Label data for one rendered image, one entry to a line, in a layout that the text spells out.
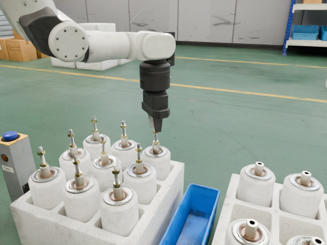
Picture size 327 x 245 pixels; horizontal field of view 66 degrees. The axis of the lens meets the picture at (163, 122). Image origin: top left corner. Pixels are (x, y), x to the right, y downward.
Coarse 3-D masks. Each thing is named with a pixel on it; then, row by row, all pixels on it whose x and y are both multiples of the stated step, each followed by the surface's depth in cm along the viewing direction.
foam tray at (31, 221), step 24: (168, 192) 77; (24, 216) 69; (48, 216) 66; (96, 216) 66; (144, 216) 66; (168, 216) 81; (24, 240) 75; (48, 240) 69; (72, 240) 65; (96, 240) 61; (120, 240) 59; (144, 240) 63
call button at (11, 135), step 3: (6, 132) 79; (9, 132) 78; (12, 132) 78; (15, 132) 79; (3, 135) 77; (6, 135) 77; (9, 135) 77; (12, 135) 77; (15, 135) 78; (3, 138) 77; (6, 138) 76; (9, 138) 76; (12, 138) 77
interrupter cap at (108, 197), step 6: (126, 186) 66; (108, 192) 64; (126, 192) 64; (132, 192) 64; (108, 198) 62; (114, 198) 62; (120, 198) 62; (126, 198) 62; (108, 204) 60; (114, 204) 60; (120, 204) 60
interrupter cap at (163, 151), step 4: (148, 148) 85; (152, 148) 85; (160, 148) 85; (164, 148) 85; (148, 152) 82; (152, 152) 83; (160, 152) 83; (164, 152) 82; (148, 156) 81; (152, 156) 80; (156, 156) 80; (160, 156) 80
